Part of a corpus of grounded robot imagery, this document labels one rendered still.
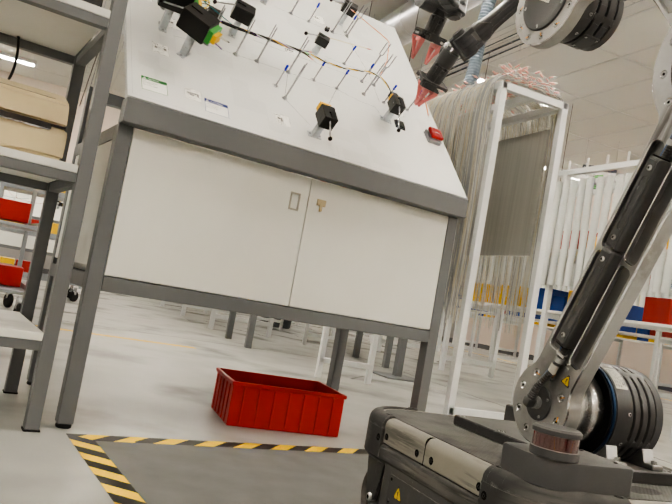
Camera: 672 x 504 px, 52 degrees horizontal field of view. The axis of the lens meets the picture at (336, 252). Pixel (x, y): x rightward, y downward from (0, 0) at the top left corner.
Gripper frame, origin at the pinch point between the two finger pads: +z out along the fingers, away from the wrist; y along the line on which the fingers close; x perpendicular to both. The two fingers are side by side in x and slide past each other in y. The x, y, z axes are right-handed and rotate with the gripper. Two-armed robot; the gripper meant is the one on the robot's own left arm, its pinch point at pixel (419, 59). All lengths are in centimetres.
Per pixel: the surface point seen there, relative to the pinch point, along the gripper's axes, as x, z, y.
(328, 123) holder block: 24.6, 27.7, 31.5
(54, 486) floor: 107, 99, 88
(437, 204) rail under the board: 24.8, 39.8, -16.0
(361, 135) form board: 9.5, 29.6, 12.7
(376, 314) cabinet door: 39, 78, -4
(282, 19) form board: -38, 7, 38
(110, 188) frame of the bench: 38, 62, 86
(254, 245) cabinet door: 37, 67, 43
